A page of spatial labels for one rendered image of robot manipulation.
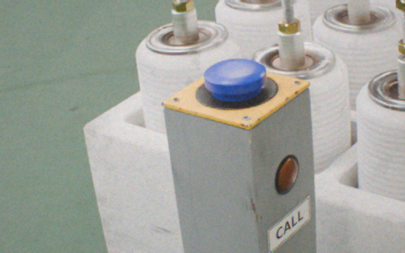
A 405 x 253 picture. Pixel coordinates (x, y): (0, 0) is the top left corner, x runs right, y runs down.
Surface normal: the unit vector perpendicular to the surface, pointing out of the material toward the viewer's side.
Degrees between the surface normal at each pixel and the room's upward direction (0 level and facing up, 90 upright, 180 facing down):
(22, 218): 0
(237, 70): 0
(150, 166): 90
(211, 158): 90
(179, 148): 90
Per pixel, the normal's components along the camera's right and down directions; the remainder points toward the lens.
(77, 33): -0.11, -0.89
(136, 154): -0.62, 0.41
